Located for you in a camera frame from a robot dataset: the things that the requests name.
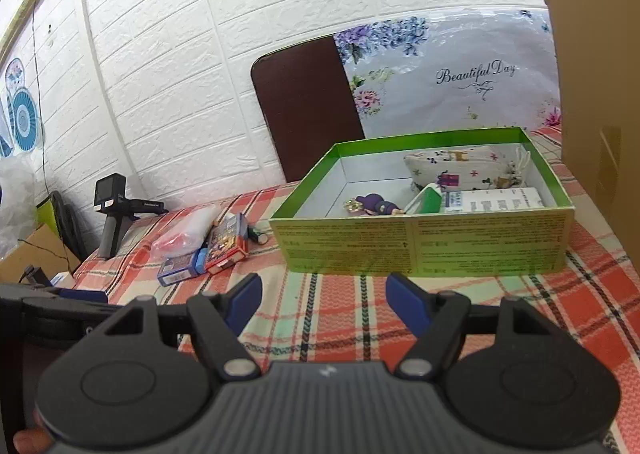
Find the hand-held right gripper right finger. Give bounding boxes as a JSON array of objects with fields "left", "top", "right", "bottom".
[{"left": 386, "top": 272, "right": 553, "bottom": 381}]

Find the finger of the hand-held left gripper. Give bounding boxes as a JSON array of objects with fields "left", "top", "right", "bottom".
[{"left": 52, "top": 290, "right": 108, "bottom": 304}]

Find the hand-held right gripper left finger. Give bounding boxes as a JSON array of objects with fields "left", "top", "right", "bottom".
[{"left": 102, "top": 273, "right": 263, "bottom": 382}]

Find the red card box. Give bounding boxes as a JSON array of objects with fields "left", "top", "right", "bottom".
[{"left": 204, "top": 213, "right": 249, "bottom": 276}]

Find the green cardboard box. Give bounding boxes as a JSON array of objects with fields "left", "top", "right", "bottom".
[{"left": 269, "top": 127, "right": 576, "bottom": 277}]

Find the blue card box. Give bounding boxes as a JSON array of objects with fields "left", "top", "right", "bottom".
[{"left": 156, "top": 250, "right": 203, "bottom": 288}]

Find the pink mask packet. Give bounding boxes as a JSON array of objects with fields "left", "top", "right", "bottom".
[{"left": 151, "top": 205, "right": 222, "bottom": 256}]

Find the person's left hand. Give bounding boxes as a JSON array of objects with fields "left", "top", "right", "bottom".
[{"left": 12, "top": 411, "right": 52, "bottom": 454}]

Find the flat cardboard sheet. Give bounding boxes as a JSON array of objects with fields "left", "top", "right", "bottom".
[{"left": 0, "top": 223, "right": 82, "bottom": 285}]

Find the black round object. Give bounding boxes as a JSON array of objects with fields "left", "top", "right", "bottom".
[{"left": 50, "top": 190, "right": 86, "bottom": 260}]

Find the idle hand-held gripper device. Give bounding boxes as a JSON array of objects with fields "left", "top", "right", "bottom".
[{"left": 94, "top": 174, "right": 170, "bottom": 259}]

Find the plaid bed sheet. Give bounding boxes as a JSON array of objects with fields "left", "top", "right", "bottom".
[{"left": 72, "top": 127, "right": 640, "bottom": 454}]

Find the green board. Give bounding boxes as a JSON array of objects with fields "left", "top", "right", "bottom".
[{"left": 35, "top": 191, "right": 61, "bottom": 235}]

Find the small green white box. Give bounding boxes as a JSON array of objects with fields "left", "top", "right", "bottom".
[{"left": 402, "top": 184, "right": 443, "bottom": 215}]

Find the clear plastic bag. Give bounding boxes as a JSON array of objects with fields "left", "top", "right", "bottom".
[{"left": 0, "top": 154, "right": 38, "bottom": 257}]

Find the white medicine box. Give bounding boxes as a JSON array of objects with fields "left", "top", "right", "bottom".
[{"left": 440, "top": 187, "right": 545, "bottom": 214}]

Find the floral fabric pouch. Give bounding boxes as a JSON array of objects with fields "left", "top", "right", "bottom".
[{"left": 404, "top": 144, "right": 531, "bottom": 195}]

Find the large blue paper fan decoration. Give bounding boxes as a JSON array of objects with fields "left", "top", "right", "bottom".
[{"left": 10, "top": 87, "right": 45, "bottom": 155}]

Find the dark brown chair back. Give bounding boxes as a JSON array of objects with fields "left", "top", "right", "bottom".
[{"left": 250, "top": 33, "right": 367, "bottom": 183}]

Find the floral plastic sheet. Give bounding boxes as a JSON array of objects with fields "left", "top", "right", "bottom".
[{"left": 332, "top": 9, "right": 563, "bottom": 140}]

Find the small blue paper fan decoration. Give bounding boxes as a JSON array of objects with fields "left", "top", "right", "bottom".
[{"left": 5, "top": 57, "right": 26, "bottom": 95}]

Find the large brown cardboard box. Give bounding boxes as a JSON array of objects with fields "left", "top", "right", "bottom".
[{"left": 537, "top": 0, "right": 640, "bottom": 255}]

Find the purple doll keychain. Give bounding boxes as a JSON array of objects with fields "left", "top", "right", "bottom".
[{"left": 344, "top": 191, "right": 406, "bottom": 217}]

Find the black wall cable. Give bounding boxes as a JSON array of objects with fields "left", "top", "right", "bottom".
[{"left": 30, "top": 0, "right": 51, "bottom": 195}]

